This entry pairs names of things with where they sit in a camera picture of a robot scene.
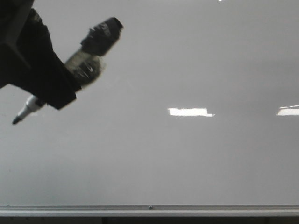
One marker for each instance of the white black whiteboard marker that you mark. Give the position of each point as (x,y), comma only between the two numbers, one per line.
(98,39)

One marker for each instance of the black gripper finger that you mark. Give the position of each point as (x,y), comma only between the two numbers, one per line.
(27,58)

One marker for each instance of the white whiteboard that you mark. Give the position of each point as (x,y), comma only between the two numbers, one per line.
(185,112)

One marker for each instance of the aluminium whiteboard tray rail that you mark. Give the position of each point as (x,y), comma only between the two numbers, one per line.
(144,211)

